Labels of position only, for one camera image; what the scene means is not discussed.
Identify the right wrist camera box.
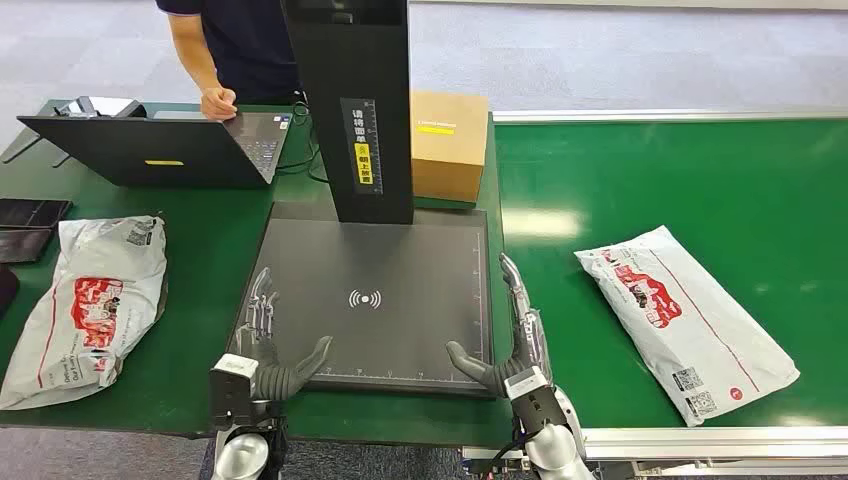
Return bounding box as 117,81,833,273
504,366,572,435

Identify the green conveyor belt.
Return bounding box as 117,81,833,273
493,119,848,429

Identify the black scanning machine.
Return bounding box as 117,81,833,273
225,0,495,399

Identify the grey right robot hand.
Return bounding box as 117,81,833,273
445,253,553,393

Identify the black laptop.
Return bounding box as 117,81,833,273
17,111,293,190

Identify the silver conveyor frame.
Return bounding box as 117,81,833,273
460,105,848,478

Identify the dark rounded object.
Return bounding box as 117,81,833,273
0,264,20,319

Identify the person's right hand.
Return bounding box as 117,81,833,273
199,86,238,123

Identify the white courier bag red print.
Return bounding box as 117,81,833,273
0,215,169,412
573,225,802,429

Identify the brown cardboard box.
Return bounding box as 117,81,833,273
409,89,490,204

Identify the silver black device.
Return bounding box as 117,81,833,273
51,95,148,121

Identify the person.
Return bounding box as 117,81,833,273
155,0,303,123

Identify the black laptop cable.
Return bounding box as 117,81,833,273
274,99,331,185

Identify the green table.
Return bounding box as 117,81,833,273
0,99,521,448

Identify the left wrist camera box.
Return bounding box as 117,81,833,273
209,353,260,429

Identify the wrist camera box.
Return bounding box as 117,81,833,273
209,353,260,429
504,366,572,435

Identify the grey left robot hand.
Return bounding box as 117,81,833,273
231,267,334,386

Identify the black yellow ruler label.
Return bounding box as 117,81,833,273
339,97,385,197

